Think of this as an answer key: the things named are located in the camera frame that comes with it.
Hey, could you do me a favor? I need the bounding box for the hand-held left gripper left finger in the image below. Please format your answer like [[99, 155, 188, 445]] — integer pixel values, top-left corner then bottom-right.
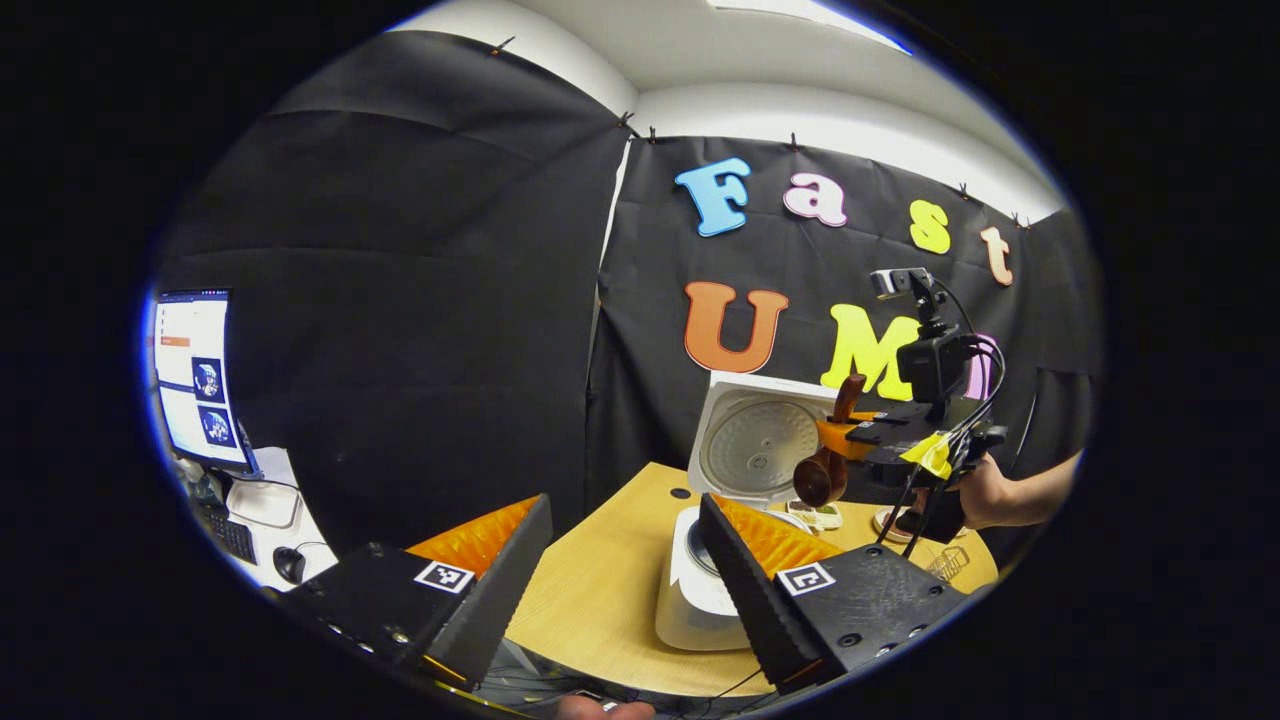
[[265, 493, 554, 691]]

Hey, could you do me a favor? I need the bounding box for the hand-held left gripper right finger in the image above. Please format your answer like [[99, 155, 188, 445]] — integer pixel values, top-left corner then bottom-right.
[[698, 493, 969, 696]]

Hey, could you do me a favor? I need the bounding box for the brown wooden spoon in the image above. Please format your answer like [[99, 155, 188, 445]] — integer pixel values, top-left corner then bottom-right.
[[793, 374, 867, 509]]

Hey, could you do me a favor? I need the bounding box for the white rice cooker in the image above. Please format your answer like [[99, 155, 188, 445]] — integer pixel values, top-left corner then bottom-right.
[[655, 370, 841, 652]]

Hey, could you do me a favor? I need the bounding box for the white divided grain tray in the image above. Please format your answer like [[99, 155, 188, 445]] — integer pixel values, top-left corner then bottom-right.
[[785, 500, 844, 532]]

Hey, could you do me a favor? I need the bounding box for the white round plate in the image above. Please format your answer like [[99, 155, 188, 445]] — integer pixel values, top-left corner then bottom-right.
[[873, 505, 966, 547]]

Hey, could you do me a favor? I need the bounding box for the white side desk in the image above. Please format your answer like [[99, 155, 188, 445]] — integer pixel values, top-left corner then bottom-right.
[[175, 447, 343, 593]]

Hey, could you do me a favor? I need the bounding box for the black keyboard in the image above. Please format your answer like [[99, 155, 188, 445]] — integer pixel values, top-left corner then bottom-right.
[[195, 500, 260, 567]]

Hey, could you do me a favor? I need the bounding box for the computer monitor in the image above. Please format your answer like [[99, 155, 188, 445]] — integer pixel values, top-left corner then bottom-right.
[[152, 289, 257, 473]]

